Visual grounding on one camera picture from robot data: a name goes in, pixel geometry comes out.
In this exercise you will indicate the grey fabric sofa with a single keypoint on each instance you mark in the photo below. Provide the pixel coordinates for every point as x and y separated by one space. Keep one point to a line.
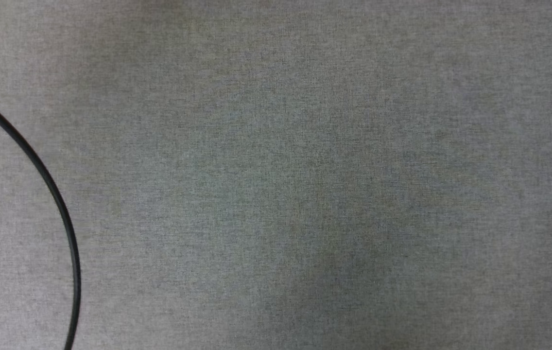
305 175

